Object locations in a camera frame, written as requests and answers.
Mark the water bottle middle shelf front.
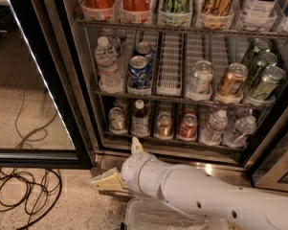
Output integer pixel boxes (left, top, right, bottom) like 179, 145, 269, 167
95, 36, 122, 93

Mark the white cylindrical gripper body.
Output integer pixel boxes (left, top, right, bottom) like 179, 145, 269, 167
122, 151, 169, 198

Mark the white labelled bottle top shelf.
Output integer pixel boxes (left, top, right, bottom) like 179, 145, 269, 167
241, 0, 277, 18

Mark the water bottle bottom shelf left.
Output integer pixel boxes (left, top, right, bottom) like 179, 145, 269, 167
199, 109, 228, 146

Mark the green can front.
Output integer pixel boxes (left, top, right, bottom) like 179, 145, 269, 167
249, 66, 285, 101

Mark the green can back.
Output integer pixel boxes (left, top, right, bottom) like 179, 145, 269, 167
241, 38, 272, 67

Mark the blue pepsi can front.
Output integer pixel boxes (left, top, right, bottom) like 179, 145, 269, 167
129, 56, 149, 89

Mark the red cola can front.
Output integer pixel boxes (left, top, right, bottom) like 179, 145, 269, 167
178, 114, 198, 139

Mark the gold can middle shelf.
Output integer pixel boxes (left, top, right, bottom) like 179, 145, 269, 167
217, 63, 248, 97

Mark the glass fridge door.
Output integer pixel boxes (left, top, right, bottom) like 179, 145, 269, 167
0, 0, 93, 170

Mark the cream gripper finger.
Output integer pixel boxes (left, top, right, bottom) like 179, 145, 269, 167
131, 136, 144, 154
89, 168, 123, 191

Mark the blue pepsi can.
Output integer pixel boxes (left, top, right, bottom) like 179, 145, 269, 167
129, 56, 149, 89
135, 41, 154, 68

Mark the red cola can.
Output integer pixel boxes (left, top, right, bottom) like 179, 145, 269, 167
178, 114, 198, 139
182, 103, 198, 116

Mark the water bottle shelf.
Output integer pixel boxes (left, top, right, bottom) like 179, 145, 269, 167
199, 109, 228, 146
95, 36, 122, 93
222, 115, 256, 148
101, 28, 122, 56

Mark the blue pepsi can behind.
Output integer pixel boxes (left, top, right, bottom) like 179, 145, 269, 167
135, 41, 154, 68

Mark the black cable on floor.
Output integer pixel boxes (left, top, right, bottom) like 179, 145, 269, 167
0, 89, 63, 230

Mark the red cola can behind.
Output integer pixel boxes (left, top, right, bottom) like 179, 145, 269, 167
182, 103, 198, 116

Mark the white silver can middle shelf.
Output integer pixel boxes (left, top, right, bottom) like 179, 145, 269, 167
188, 60, 213, 95

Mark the brown glass bottle white cap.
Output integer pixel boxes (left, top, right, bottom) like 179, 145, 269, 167
131, 100, 149, 137

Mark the green can middle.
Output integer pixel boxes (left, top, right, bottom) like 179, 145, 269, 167
247, 52, 277, 87

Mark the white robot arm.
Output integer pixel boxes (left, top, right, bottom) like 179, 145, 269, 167
92, 137, 288, 230

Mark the gold can bottom shelf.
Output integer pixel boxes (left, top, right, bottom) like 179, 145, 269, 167
156, 112, 172, 137

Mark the water bottle bottom shelf right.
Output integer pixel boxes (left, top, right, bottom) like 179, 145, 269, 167
222, 115, 256, 148

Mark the stainless steel fridge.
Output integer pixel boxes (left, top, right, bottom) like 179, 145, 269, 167
25, 0, 288, 222

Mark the water bottle middle shelf behind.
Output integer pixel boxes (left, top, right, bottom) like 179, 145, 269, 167
101, 28, 122, 56

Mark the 7up can bottom shelf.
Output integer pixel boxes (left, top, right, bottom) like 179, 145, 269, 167
108, 107, 125, 132

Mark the clear plastic bin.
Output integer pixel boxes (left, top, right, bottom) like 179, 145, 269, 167
123, 198, 229, 230

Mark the empty white shelf tray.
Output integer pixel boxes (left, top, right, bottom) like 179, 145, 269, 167
157, 34, 184, 97

